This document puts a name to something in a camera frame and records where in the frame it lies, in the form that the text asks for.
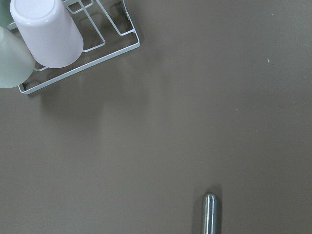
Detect pink cup on rack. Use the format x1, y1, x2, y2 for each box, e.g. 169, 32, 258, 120
10, 0, 83, 68

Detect mint cup on rack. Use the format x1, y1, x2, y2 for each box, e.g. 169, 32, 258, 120
0, 0, 13, 28

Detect white wire cup rack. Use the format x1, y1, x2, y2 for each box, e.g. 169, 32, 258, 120
18, 0, 140, 95

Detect pale green cup on rack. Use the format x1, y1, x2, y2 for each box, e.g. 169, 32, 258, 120
0, 27, 36, 88

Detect steel muddler black tip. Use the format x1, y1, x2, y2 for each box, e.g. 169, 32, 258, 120
202, 193, 217, 234

